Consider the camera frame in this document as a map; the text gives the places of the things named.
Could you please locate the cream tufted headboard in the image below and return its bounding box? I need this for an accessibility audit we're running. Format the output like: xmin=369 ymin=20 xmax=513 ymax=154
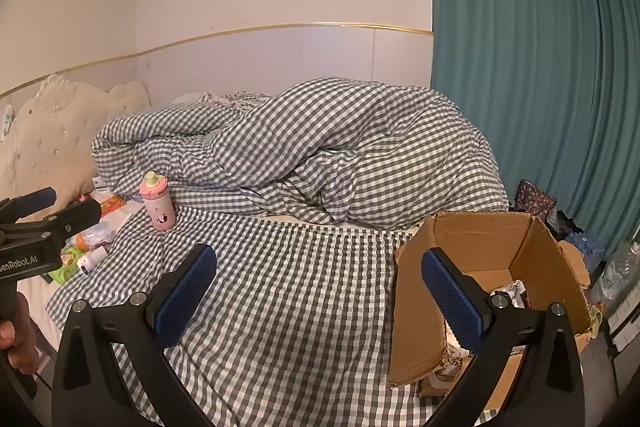
xmin=1 ymin=75 xmax=149 ymax=210

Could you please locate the grey checkered duvet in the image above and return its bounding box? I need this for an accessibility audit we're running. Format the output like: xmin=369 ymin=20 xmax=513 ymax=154
xmin=91 ymin=78 xmax=509 ymax=230

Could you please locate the green monkey snack pack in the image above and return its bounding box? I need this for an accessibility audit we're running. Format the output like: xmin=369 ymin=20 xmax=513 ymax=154
xmin=48 ymin=247 xmax=84 ymax=285

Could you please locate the teal curtain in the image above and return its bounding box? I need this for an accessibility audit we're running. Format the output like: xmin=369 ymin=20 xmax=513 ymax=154
xmin=432 ymin=0 xmax=639 ymax=248

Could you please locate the pink drink bottle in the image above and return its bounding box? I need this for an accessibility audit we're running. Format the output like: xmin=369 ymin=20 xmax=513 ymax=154
xmin=139 ymin=170 xmax=176 ymax=232

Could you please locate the bottled water pack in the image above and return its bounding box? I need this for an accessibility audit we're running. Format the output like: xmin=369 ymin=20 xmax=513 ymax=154
xmin=565 ymin=232 xmax=605 ymax=274

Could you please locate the large water jug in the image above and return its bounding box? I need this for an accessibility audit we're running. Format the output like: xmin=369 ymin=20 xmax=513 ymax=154
xmin=590 ymin=242 xmax=639 ymax=317

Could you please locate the left hand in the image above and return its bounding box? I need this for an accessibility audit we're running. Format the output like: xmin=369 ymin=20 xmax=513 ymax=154
xmin=0 ymin=291 xmax=39 ymax=375

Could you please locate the brown cardboard box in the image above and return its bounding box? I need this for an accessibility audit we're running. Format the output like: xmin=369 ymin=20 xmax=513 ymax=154
xmin=387 ymin=210 xmax=594 ymax=413

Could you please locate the floral bag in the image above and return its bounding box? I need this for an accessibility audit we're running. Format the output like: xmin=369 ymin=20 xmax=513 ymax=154
xmin=513 ymin=179 xmax=558 ymax=225

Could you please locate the floral tissue pack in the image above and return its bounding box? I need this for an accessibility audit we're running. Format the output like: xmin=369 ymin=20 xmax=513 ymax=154
xmin=494 ymin=280 xmax=530 ymax=309

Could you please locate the red yellow candy pack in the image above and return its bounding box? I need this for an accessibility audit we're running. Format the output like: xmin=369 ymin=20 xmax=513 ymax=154
xmin=100 ymin=195 xmax=126 ymax=217

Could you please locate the checkered bed sheet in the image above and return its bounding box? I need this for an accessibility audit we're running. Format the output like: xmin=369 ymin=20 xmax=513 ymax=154
xmin=47 ymin=208 xmax=437 ymax=426

